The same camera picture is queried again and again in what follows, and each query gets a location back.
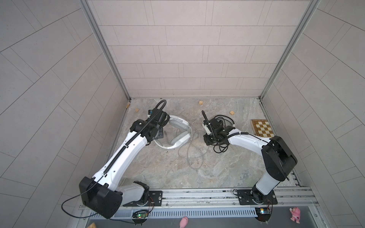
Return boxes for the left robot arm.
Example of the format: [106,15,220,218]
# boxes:
[79,100,169,219]

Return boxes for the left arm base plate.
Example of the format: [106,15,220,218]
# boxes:
[123,191,163,207]

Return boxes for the wooden chessboard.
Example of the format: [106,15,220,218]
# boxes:
[251,119,275,138]

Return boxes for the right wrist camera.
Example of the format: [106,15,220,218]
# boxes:
[202,120,212,135]

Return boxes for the wooden piece bottom left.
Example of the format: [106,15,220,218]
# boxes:
[87,223,97,228]

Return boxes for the left circuit board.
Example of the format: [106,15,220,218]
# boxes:
[132,210,149,219]

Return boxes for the aluminium mounting rail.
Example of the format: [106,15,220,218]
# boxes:
[78,186,318,210]

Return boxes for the circuit board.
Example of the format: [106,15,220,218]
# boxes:
[132,210,149,219]
[255,207,271,222]

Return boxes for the pink plush toy centre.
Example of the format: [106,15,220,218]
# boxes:
[179,217,189,228]

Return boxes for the pink plush toy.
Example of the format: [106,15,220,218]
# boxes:
[290,207,301,224]
[179,217,189,228]

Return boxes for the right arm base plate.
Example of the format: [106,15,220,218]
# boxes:
[232,189,278,205]

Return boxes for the pink plush toy right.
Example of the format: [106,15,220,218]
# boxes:
[290,207,301,224]

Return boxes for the right circuit board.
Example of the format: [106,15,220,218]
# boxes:
[255,207,271,222]

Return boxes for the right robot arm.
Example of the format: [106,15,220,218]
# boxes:
[202,111,298,205]

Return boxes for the black and white headphones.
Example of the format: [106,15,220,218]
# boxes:
[209,115,235,154]

